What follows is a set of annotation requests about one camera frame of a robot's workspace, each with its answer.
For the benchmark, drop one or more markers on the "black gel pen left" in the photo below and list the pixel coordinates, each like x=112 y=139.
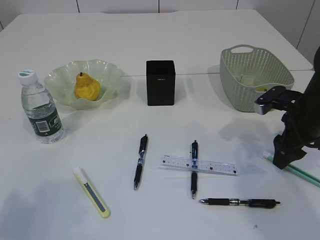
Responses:
x=140 y=162

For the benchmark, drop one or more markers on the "black square pen holder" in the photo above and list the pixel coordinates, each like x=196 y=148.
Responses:
x=160 y=82

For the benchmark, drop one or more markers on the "clear plastic ruler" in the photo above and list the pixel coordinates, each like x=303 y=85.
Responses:
x=203 y=166

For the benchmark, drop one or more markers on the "green white mechanical pencil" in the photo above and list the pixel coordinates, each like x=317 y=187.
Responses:
x=303 y=174

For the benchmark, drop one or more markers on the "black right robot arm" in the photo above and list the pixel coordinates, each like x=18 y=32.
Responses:
x=310 y=101

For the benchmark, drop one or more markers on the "green wavy glass plate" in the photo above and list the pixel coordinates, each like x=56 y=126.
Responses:
x=61 y=82

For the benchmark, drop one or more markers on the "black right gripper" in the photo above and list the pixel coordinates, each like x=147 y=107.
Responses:
x=300 y=130

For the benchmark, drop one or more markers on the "black gel pen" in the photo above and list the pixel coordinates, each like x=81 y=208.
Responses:
x=140 y=162
x=194 y=174
x=251 y=203

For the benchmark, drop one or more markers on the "yellow utility knife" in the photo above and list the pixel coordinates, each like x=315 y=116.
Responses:
x=91 y=192

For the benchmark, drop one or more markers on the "green woven plastic basket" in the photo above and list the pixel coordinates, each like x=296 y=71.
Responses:
x=247 y=72

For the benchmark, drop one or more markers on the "black gel pen bottom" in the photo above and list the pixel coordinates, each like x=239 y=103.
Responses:
x=251 y=203

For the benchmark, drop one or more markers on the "yellow pear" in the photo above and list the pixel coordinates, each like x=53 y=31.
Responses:
x=86 y=87

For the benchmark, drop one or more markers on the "clear plastic water bottle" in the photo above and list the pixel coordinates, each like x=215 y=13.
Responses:
x=40 y=108

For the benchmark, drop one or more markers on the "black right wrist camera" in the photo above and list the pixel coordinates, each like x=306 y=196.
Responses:
x=272 y=98

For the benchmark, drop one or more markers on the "black gel pen middle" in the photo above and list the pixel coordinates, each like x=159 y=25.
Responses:
x=194 y=174

